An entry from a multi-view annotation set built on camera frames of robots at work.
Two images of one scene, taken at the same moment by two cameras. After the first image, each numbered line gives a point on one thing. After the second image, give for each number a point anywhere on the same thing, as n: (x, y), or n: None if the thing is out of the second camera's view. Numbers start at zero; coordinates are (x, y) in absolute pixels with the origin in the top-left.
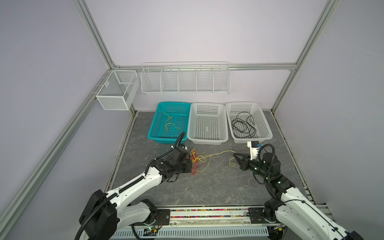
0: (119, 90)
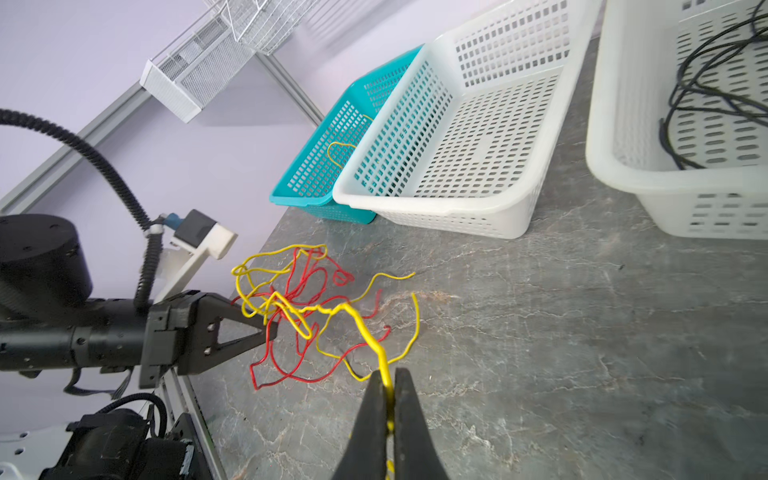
0: (185, 79)
